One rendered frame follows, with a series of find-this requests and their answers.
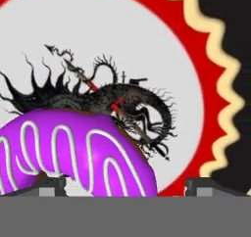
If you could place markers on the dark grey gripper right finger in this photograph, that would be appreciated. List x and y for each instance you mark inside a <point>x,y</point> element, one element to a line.
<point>202,186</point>

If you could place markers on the red plate with dragon print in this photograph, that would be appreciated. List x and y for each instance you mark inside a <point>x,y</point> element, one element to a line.
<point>130,51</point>

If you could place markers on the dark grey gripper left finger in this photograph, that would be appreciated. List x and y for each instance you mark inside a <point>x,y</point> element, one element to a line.
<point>49,185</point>

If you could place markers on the purple iced doughnut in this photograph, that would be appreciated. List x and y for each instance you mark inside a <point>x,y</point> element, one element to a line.
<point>81,146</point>

